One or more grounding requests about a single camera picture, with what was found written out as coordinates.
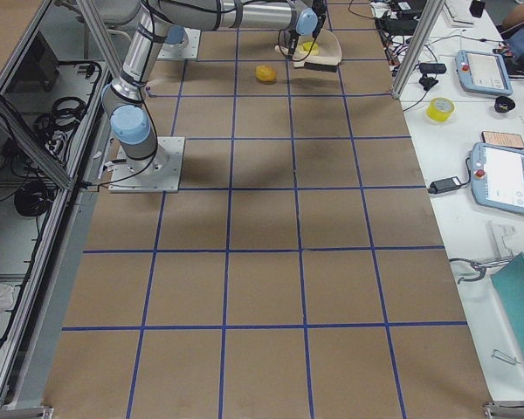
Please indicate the cream hand brush black bristles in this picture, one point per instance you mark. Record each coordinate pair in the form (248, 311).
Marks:
(315, 66)

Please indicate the yellow-green sponge piece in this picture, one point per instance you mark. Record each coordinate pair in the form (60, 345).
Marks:
(309, 48)

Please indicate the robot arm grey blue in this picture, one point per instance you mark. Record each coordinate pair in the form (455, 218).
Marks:
(123, 101)

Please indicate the black power adapter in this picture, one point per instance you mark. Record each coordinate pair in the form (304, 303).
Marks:
(444, 185)

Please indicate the aluminium frame post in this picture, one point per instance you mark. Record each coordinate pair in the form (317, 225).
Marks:
(425, 25)

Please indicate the blue teach pendant near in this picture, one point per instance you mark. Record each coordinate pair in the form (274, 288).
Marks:
(497, 177)

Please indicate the yellow tape roll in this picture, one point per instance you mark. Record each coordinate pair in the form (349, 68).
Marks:
(440, 109)

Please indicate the blue teach pendant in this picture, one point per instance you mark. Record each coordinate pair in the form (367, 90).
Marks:
(482, 72)
(497, 177)

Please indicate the yellow-brown toy potato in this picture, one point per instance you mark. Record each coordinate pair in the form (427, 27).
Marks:
(265, 74)

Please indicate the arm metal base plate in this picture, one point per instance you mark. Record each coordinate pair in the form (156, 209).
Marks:
(160, 174)

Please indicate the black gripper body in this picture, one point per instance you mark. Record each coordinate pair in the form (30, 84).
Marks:
(293, 38)

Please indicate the brown smartphone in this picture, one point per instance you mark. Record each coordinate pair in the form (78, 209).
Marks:
(500, 139)

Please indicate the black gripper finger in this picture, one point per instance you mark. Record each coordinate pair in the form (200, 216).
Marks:
(317, 28)

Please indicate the blue teach pendant far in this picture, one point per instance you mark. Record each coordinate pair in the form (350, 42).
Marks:
(482, 72)

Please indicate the cream plastic dustpan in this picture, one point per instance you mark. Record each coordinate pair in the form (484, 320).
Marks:
(288, 47)

